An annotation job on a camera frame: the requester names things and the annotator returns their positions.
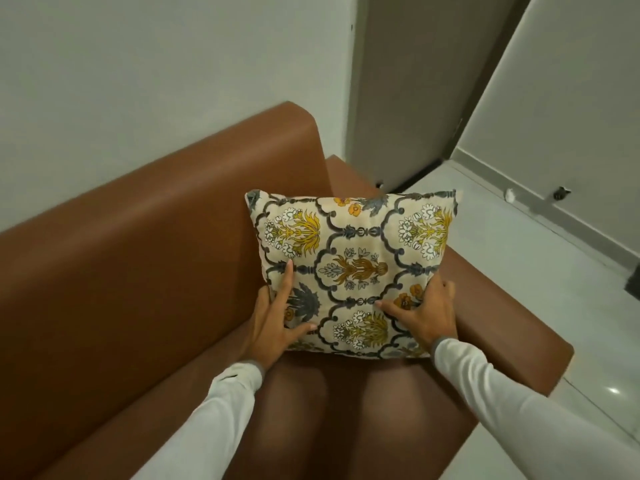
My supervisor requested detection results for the person's left forearm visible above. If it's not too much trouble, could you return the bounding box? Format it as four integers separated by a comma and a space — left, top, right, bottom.
131, 359, 266, 480

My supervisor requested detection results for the person's right hand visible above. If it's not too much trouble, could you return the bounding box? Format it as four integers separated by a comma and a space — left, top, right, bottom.
374, 273, 459, 356

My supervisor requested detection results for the floral patterned cushion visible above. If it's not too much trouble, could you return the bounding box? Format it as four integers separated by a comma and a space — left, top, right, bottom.
244, 189, 458, 360

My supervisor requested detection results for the person's left hand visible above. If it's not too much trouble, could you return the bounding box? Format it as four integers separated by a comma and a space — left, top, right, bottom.
237, 260, 317, 373

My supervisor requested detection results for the brown leather sofa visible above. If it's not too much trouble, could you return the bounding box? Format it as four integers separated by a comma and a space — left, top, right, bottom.
0, 101, 575, 480

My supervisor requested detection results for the person's right forearm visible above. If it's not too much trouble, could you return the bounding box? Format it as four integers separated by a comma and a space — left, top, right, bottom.
431, 336, 640, 480

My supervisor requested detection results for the grey door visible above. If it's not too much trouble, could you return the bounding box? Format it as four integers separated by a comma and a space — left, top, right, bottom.
346, 0, 535, 192

